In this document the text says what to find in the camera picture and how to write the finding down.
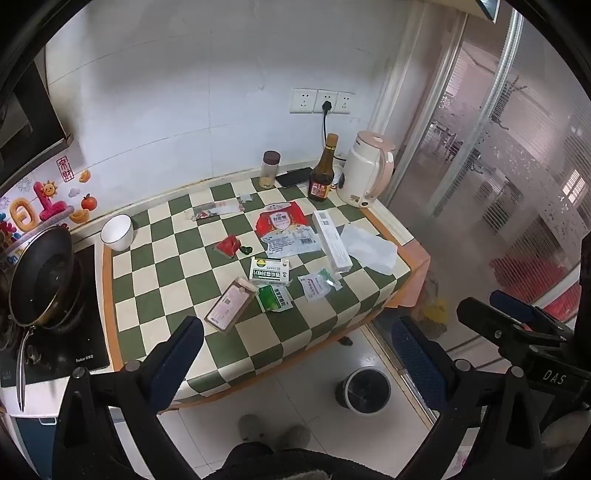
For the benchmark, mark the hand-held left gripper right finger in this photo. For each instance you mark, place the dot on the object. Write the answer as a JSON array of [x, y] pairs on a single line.
[[419, 362]]

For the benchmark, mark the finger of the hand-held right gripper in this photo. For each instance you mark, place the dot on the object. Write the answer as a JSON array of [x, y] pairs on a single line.
[[494, 323], [512, 302]]

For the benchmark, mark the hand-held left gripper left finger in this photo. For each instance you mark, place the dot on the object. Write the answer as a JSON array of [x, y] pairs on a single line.
[[178, 360]]

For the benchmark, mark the white rimmed trash bin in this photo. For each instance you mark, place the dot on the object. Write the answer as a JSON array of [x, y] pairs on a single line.
[[364, 390]]

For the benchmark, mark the white tissue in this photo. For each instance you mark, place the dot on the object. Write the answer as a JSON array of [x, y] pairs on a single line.
[[369, 249]]

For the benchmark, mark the red and white sugar bag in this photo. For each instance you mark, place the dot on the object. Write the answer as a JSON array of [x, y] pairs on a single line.
[[279, 224]]

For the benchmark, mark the person's right forearm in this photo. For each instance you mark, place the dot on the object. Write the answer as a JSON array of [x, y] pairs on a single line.
[[563, 434]]

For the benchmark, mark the red plastic basket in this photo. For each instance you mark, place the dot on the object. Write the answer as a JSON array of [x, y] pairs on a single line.
[[531, 281]]

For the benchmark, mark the yellow plastic bag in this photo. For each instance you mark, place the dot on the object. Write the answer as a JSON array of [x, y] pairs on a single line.
[[435, 310]]

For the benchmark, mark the pink box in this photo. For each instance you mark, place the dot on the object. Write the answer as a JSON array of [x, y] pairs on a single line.
[[231, 304]]

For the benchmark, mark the pink cloth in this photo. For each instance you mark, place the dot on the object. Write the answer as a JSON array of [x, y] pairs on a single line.
[[415, 272]]

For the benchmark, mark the black induction cooktop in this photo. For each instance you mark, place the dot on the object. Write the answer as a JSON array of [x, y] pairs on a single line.
[[90, 323]]

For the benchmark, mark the grey fuzzy slipper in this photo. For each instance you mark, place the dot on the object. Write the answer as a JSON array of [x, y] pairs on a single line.
[[251, 427], [295, 436]]

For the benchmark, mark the green checkered table cover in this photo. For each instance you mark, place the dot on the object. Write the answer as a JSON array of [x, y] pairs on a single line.
[[184, 240]]

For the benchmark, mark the small red packet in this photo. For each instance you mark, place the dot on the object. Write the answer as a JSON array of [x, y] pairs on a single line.
[[228, 245]]

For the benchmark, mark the white sachet with green print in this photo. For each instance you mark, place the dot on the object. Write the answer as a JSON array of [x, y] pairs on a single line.
[[316, 286]]

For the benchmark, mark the white and green medicine box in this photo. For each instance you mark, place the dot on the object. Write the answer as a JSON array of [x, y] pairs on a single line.
[[270, 270]]

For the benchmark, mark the white bowl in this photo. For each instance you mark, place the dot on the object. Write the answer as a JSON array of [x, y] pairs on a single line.
[[117, 233]]

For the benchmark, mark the glass sliding door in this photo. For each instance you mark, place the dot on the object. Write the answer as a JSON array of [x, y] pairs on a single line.
[[508, 161]]

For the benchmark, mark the long white box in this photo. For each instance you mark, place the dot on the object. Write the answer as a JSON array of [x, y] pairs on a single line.
[[332, 240]]

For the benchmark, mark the person's legs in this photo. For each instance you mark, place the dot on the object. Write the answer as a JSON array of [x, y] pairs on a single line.
[[286, 464]]

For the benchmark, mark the clear plastic wrapper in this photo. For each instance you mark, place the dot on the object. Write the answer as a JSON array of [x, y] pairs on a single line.
[[217, 210]]

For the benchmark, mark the black frying pan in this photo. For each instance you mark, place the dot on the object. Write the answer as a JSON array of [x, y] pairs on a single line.
[[41, 277]]

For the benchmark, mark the blue cabinet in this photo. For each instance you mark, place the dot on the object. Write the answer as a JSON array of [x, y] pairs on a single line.
[[32, 443]]

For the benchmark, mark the small clear wrapper piece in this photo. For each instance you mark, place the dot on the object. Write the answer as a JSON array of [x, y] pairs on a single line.
[[245, 198]]

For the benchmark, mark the white and pink kettle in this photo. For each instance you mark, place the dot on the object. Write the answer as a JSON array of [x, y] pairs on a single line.
[[362, 170]]

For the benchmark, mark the dark sauce bottle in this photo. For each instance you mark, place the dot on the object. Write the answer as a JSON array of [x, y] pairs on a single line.
[[322, 182]]

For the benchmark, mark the clear jar with brown lid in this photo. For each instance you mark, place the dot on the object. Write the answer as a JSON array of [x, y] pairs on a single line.
[[269, 170]]

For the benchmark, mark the black phone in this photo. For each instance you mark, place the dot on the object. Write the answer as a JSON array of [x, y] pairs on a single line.
[[295, 177]]

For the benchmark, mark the black range hood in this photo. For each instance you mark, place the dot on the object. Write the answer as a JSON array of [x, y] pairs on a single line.
[[23, 120]]

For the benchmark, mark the colourful wall stickers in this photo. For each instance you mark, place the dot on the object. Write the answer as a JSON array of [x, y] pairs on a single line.
[[46, 203]]

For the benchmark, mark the white wall socket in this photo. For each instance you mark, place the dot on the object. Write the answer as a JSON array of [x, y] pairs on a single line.
[[325, 98], [302, 100], [345, 103]]

